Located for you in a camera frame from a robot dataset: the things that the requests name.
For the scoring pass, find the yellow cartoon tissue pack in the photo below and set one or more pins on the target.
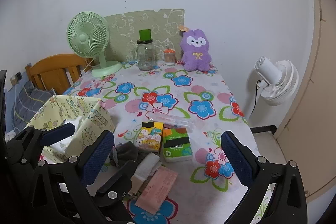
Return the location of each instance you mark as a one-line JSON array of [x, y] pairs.
[[149, 136]]

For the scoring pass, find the wooden bed headboard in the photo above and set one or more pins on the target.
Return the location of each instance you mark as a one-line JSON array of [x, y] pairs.
[[51, 72]]

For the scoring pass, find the cotton swab jar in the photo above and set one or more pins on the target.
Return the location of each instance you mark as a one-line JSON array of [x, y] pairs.
[[169, 56]]

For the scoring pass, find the yellow cartoon storage box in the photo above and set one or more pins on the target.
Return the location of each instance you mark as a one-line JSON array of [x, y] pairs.
[[88, 116]]

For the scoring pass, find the purple plush bunny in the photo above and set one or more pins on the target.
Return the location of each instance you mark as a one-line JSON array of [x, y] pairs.
[[195, 51]]

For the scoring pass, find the black sock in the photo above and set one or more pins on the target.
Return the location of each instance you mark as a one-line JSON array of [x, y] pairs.
[[122, 153]]

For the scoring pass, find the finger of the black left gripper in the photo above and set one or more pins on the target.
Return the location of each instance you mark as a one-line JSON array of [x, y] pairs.
[[29, 143]]

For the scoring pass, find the glass mason jar mug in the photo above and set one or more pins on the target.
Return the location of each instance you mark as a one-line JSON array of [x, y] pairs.
[[144, 55]]

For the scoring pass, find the green cup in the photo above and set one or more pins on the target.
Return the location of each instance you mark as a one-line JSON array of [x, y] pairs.
[[145, 35]]

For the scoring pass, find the floral tablecloth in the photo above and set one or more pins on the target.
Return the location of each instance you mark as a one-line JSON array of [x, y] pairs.
[[207, 189]]

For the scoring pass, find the green desk fan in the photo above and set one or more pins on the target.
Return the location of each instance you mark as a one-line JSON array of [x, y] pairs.
[[88, 36]]

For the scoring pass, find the grey plaid pillow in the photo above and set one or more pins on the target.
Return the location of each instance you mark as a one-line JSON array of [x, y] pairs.
[[27, 104]]

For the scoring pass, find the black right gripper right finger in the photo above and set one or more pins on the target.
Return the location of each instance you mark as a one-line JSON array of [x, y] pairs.
[[287, 203]]

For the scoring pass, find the white standing fan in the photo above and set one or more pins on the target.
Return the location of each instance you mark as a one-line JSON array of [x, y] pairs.
[[277, 83]]

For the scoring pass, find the white paper pack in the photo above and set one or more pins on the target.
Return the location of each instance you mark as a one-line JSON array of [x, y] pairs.
[[146, 168]]

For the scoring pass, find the pink paper pack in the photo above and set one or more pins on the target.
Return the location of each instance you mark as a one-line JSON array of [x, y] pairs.
[[157, 190]]

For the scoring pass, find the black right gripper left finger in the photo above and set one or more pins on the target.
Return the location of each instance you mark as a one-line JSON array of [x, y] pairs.
[[60, 190]]

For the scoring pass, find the green cartoon wall board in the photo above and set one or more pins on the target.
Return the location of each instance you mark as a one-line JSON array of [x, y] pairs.
[[124, 32]]

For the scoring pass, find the clear plastic pouch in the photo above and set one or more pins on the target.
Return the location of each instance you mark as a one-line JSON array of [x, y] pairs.
[[172, 121]]

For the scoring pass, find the green tissue pack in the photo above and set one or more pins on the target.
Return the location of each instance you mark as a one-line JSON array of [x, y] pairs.
[[176, 145]]

